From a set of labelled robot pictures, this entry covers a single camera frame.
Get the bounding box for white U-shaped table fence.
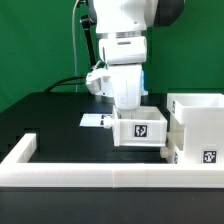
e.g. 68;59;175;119
0;133;224;188

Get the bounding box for white front drawer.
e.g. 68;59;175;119
103;106;167;147

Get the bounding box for white drawer cabinet box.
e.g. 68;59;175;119
167;93;224;165

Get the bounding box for white hanging cable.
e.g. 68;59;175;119
71;0;82;94

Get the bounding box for printed marker sheet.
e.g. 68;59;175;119
80;113;111;127

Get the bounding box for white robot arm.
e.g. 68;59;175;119
86;0;185;111

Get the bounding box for black cable bundle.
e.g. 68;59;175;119
43;75;88;94

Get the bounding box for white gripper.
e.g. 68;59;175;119
86;64;142;110

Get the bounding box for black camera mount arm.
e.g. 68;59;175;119
80;15;96;66

